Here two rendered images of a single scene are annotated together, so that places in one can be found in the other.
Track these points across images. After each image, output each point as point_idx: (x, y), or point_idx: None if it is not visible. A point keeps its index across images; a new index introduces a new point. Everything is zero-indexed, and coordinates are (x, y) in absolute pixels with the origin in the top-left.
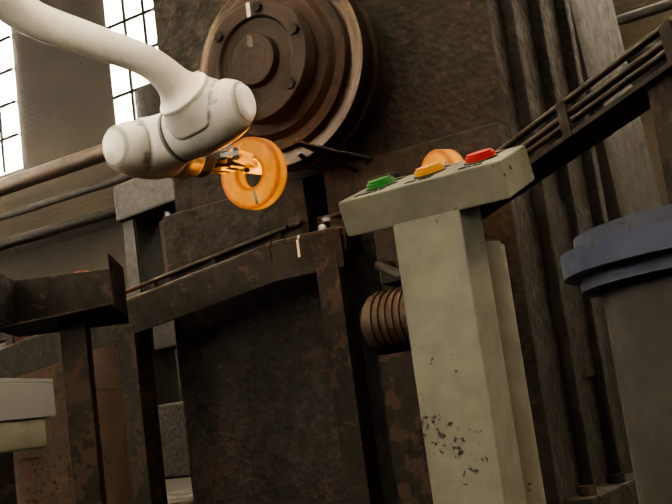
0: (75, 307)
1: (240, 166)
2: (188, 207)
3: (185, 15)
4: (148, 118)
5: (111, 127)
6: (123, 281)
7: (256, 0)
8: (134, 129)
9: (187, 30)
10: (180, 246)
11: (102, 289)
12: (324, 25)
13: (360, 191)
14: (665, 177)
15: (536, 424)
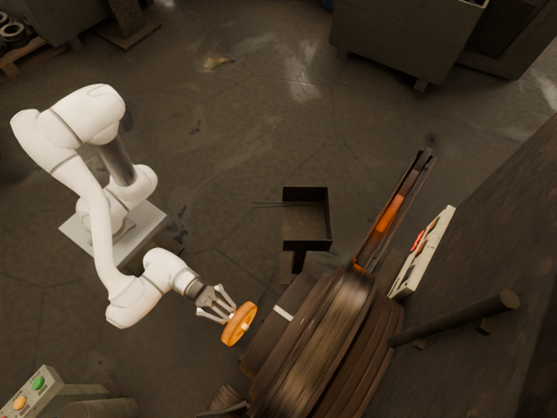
0: (326, 222)
1: (220, 315)
2: (402, 264)
3: (480, 205)
4: (147, 268)
5: (148, 251)
6: (326, 244)
7: (267, 317)
8: (143, 264)
9: (468, 215)
10: (378, 266)
11: (329, 233)
12: (250, 393)
13: (48, 375)
14: None
15: None
